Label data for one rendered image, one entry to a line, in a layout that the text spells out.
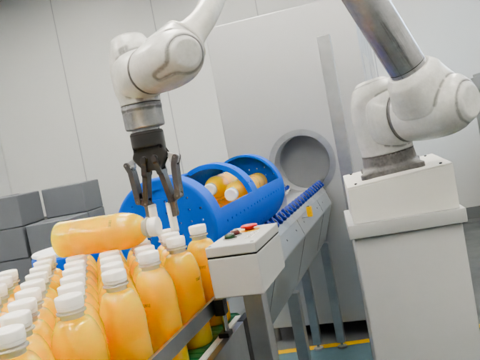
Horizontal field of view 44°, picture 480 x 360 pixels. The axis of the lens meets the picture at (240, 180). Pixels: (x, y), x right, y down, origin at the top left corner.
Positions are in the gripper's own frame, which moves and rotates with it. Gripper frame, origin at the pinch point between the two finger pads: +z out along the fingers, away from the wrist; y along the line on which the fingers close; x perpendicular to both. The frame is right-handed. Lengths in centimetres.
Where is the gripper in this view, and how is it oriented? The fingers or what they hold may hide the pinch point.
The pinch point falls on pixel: (163, 218)
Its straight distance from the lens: 135.5
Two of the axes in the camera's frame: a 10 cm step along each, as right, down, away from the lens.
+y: -9.5, 1.6, 2.8
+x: -2.7, 1.1, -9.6
